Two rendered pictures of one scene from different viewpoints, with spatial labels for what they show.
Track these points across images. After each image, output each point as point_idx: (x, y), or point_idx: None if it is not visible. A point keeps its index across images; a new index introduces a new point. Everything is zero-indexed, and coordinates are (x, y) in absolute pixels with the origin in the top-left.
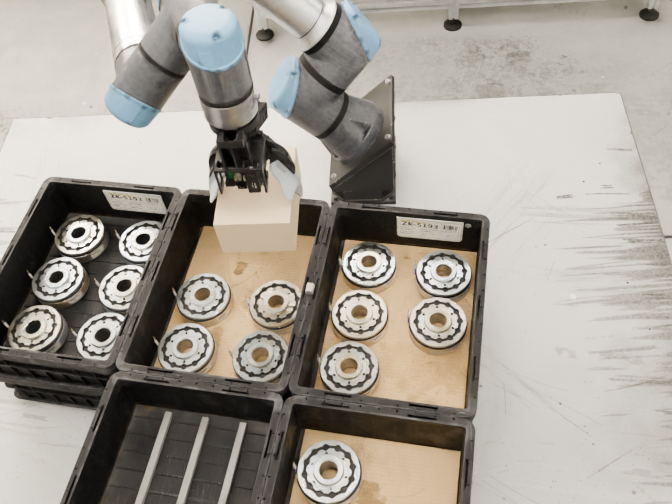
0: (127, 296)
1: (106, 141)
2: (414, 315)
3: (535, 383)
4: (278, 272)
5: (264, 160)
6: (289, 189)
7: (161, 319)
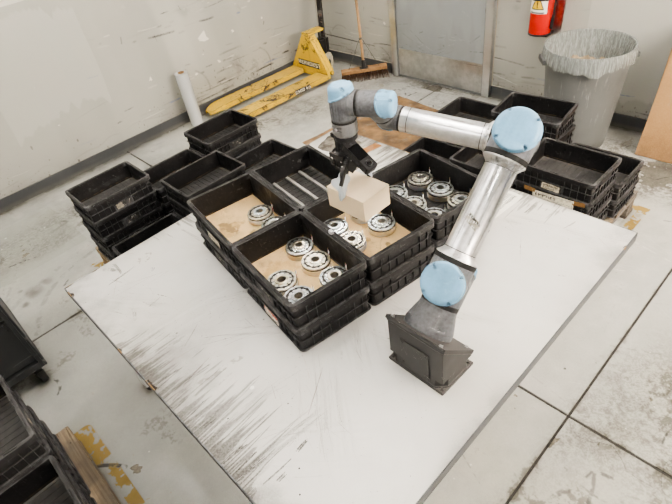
0: None
1: (575, 262)
2: (293, 274)
3: (241, 337)
4: (371, 254)
5: (335, 157)
6: (334, 183)
7: (386, 210)
